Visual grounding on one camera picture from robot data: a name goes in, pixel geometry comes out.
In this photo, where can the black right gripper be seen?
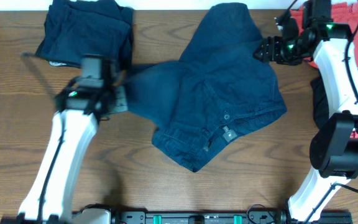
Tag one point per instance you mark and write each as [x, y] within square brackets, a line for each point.
[271, 52]

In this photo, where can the blue denim shorts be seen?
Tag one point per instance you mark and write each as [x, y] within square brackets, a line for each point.
[213, 94]

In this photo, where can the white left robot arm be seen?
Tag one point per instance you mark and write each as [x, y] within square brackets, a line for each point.
[80, 107]

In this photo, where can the folded navy garment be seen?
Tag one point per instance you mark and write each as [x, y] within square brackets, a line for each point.
[74, 29]

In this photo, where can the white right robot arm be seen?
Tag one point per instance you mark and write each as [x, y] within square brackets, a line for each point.
[334, 149]

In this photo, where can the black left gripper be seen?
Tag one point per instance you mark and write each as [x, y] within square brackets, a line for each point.
[122, 102]

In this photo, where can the black garment under red shirt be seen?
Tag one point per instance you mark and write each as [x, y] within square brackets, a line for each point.
[319, 102]

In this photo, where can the folded black garment with print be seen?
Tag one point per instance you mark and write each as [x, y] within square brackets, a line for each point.
[52, 62]

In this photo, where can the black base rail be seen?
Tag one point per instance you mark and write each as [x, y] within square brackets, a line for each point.
[99, 213]

